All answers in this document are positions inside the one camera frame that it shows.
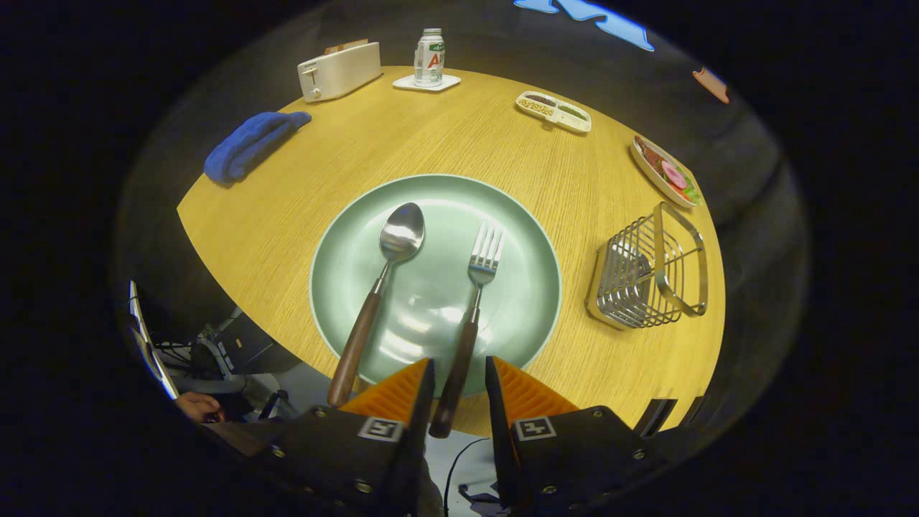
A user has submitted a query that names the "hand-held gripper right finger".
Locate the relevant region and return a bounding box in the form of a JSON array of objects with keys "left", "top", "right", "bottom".
[{"left": 485, "top": 355, "right": 665, "bottom": 516}]

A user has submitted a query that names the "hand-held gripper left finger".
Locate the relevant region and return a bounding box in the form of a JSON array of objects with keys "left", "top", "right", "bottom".
[{"left": 205, "top": 358, "right": 437, "bottom": 517}]

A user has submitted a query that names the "wooden-handled metal fork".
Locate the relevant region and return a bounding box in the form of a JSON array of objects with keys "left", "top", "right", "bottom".
[{"left": 429, "top": 222, "right": 506, "bottom": 439}]

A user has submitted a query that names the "wooden-handled metal spoon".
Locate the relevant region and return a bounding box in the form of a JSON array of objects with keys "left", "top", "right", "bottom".
[{"left": 327, "top": 202, "right": 426, "bottom": 409}]

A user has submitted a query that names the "pale green plate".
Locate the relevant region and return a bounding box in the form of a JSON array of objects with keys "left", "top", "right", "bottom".
[{"left": 309, "top": 174, "right": 563, "bottom": 398}]

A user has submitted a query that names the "white oval food plate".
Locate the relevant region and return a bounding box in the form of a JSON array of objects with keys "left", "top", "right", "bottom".
[{"left": 630, "top": 134, "right": 703, "bottom": 209}]

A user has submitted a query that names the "blue folded cloth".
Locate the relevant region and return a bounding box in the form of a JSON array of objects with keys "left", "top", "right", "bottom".
[{"left": 204, "top": 111, "right": 313, "bottom": 185}]

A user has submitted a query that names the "white divided dish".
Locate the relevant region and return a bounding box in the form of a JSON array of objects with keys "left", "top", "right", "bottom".
[{"left": 516, "top": 90, "right": 592, "bottom": 134}]

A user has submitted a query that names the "white square coaster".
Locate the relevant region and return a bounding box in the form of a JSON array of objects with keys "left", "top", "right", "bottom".
[{"left": 393, "top": 73, "right": 462, "bottom": 93}]

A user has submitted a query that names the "white toaster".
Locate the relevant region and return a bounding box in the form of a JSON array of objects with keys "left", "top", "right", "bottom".
[{"left": 297, "top": 41, "right": 383, "bottom": 103}]

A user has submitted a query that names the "white drink bottle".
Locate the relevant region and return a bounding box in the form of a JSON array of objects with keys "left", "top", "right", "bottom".
[{"left": 414, "top": 28, "right": 446, "bottom": 88}]

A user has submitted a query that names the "black cable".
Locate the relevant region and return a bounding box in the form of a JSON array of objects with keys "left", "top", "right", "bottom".
[{"left": 443, "top": 438, "right": 490, "bottom": 517}]

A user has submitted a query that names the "metal wire basket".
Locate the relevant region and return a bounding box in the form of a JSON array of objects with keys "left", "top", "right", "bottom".
[{"left": 585, "top": 202, "right": 710, "bottom": 331}]

